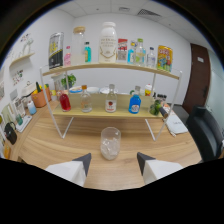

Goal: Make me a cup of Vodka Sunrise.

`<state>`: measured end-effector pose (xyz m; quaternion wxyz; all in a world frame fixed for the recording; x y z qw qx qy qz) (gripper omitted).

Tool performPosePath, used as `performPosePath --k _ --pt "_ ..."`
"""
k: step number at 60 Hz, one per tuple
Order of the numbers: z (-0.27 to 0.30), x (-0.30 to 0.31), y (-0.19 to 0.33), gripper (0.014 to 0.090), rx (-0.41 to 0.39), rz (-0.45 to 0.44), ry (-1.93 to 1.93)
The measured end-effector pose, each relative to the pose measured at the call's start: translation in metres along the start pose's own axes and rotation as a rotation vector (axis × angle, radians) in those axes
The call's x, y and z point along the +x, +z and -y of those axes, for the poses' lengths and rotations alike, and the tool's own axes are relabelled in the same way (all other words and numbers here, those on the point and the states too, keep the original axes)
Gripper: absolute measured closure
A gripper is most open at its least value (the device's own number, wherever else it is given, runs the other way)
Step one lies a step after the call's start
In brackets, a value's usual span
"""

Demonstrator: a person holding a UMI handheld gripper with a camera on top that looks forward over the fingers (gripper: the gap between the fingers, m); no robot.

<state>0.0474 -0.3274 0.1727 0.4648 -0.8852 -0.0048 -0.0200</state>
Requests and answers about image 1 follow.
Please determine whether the red liquid small bottle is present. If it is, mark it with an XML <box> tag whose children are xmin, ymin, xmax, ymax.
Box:
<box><xmin>59</xmin><ymin>89</ymin><xmax>72</xmax><ymax>113</ymax></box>

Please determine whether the orange cap clear bottle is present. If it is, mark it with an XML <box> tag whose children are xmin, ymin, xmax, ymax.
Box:
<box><xmin>80</xmin><ymin>84</ymin><xmax>93</xmax><ymax>114</ymax></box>

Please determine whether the green measuring cup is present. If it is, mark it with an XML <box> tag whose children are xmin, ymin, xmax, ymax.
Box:
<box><xmin>15</xmin><ymin>113</ymin><xmax>24</xmax><ymax>126</ymax></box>

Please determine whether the clear glass with ice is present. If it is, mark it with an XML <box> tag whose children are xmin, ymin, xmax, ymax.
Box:
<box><xmin>100</xmin><ymin>126</ymin><xmax>122</xmax><ymax>161</ymax></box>

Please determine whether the white notebook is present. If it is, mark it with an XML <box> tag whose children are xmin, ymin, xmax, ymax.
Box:
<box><xmin>165</xmin><ymin>111</ymin><xmax>189</xmax><ymax>135</ymax></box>

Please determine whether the dark cylindrical tool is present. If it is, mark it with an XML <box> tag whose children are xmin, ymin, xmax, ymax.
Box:
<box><xmin>159</xmin><ymin>105</ymin><xmax>170</xmax><ymax>119</ymax></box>

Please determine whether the black armchair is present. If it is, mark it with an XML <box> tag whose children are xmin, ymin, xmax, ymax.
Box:
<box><xmin>185</xmin><ymin>105</ymin><xmax>224</xmax><ymax>163</ymax></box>

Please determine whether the white kitchen scale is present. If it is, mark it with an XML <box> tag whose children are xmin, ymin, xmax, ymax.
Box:
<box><xmin>15</xmin><ymin>114</ymin><xmax>33</xmax><ymax>133</ymax></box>

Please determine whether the blue bottle white label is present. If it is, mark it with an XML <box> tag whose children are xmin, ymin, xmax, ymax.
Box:
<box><xmin>128</xmin><ymin>89</ymin><xmax>142</xmax><ymax>115</ymax></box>

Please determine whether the black kettle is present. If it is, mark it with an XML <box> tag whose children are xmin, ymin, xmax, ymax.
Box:
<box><xmin>3</xmin><ymin>121</ymin><xmax>18</xmax><ymax>145</ymax></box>

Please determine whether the orange storage basket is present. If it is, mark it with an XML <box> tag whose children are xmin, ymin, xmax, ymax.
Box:
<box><xmin>31</xmin><ymin>87</ymin><xmax>52</xmax><ymax>108</ymax></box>

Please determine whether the clear bottle red label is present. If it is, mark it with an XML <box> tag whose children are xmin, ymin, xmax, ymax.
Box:
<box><xmin>104</xmin><ymin>83</ymin><xmax>118</xmax><ymax>114</ymax></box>

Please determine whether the blue rim bowl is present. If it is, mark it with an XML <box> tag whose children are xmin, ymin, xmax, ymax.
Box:
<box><xmin>69</xmin><ymin>86</ymin><xmax>83</xmax><ymax>95</ymax></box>

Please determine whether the white bowl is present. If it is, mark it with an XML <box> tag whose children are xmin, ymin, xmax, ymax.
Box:
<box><xmin>86</xmin><ymin>86</ymin><xmax>100</xmax><ymax>95</ymax></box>

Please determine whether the patterned wide bowl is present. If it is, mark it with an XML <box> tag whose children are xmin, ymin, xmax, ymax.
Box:
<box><xmin>99</xmin><ymin>87</ymin><xmax>119</xmax><ymax>95</ymax></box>

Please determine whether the green potted plant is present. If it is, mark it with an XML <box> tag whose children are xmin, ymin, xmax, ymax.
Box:
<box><xmin>61</xmin><ymin>73</ymin><xmax>77</xmax><ymax>89</ymax></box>

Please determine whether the brown door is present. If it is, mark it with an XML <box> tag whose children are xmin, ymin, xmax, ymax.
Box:
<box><xmin>182</xmin><ymin>43</ymin><xmax>212</xmax><ymax>114</ymax></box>

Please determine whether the clear small bottle dark cap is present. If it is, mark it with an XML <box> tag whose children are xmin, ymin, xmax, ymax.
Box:
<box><xmin>146</xmin><ymin>46</ymin><xmax>157</xmax><ymax>69</ymax></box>

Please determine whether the two-tier wooden shelf rack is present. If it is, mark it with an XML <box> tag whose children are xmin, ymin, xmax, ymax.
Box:
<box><xmin>39</xmin><ymin>62</ymin><xmax>184</xmax><ymax>142</ymax></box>

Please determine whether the light blue small bottle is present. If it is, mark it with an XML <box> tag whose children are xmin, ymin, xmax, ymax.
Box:
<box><xmin>127</xmin><ymin>39</ymin><xmax>136</xmax><ymax>65</ymax></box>

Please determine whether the QR code sheet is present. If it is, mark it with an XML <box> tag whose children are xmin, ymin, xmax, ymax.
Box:
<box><xmin>117</xmin><ymin>50</ymin><xmax>129</xmax><ymax>64</ymax></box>

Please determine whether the teal small bottle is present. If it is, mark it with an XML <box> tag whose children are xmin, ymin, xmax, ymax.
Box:
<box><xmin>83</xmin><ymin>41</ymin><xmax>92</xmax><ymax>64</ymax></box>

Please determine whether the black tall drink can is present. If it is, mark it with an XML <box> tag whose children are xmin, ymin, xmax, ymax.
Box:
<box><xmin>48</xmin><ymin>31</ymin><xmax>65</xmax><ymax>70</ymax></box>

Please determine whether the glass jar cork lid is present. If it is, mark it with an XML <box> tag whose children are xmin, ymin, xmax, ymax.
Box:
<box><xmin>71</xmin><ymin>26</ymin><xmax>86</xmax><ymax>66</ymax></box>

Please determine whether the white figurine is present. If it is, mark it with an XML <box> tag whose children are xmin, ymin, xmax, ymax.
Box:
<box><xmin>21</xmin><ymin>34</ymin><xmax>34</xmax><ymax>56</ymax></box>

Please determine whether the large white bottle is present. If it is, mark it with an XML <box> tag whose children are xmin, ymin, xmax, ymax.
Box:
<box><xmin>98</xmin><ymin>21</ymin><xmax>119</xmax><ymax>64</ymax></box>

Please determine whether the ceiling air vent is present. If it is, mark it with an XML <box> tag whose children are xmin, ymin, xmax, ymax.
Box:
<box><xmin>136</xmin><ymin>8</ymin><xmax>163</xmax><ymax>18</ymax></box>

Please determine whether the colourful wall sticker sheet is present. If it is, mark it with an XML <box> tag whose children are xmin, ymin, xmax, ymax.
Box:
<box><xmin>11</xmin><ymin>69</ymin><xmax>25</xmax><ymax>86</ymax></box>

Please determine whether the wooden wall shelf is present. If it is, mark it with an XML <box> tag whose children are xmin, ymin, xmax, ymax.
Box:
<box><xmin>9</xmin><ymin>52</ymin><xmax>36</xmax><ymax>68</ymax></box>

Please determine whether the red wall poster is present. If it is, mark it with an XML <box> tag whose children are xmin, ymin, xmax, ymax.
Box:
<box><xmin>117</xmin><ymin>38</ymin><xmax>129</xmax><ymax>51</ymax></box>

